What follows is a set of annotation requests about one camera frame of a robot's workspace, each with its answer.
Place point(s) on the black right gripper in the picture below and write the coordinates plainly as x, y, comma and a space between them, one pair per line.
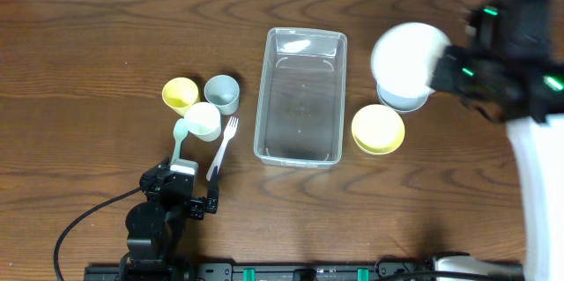
447, 71

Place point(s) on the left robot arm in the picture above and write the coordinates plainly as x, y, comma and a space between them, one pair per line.
156, 226

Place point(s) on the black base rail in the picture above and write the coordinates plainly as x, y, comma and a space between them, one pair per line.
450, 266

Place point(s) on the white plastic fork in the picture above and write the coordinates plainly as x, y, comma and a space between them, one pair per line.
229, 132

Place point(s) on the grey bowl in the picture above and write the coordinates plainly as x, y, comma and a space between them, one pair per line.
400, 104

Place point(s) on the yellow bowl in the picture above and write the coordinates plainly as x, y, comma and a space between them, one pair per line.
377, 129

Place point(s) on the white cup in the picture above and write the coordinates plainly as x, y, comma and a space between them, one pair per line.
204, 121

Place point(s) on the clear plastic container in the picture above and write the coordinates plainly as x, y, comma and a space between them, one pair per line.
301, 102

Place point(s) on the mint green spoon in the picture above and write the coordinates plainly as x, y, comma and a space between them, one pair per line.
180, 132

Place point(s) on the white bowl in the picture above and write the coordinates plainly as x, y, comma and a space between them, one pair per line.
403, 59

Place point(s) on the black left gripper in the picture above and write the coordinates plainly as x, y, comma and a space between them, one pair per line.
197, 207

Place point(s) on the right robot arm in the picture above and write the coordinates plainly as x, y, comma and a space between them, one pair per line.
538, 148

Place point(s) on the yellow cup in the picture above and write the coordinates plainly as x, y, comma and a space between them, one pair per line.
180, 94

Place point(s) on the grey cup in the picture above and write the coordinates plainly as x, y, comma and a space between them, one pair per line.
223, 92

